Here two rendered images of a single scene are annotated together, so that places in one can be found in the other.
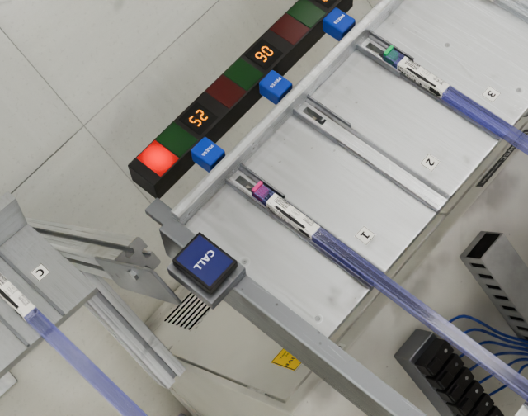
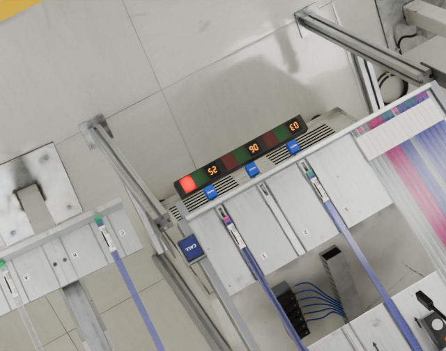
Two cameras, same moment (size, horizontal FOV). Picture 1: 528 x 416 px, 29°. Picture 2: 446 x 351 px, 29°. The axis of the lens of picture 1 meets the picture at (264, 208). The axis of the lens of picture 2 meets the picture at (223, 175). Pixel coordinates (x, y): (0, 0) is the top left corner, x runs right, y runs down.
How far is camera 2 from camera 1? 99 cm
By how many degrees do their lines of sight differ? 12
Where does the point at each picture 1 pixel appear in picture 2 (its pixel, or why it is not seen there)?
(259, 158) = (232, 202)
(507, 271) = (338, 269)
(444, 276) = (307, 260)
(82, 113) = (162, 83)
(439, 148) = (312, 226)
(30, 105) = (136, 72)
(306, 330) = (222, 290)
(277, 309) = (214, 277)
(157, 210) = (180, 206)
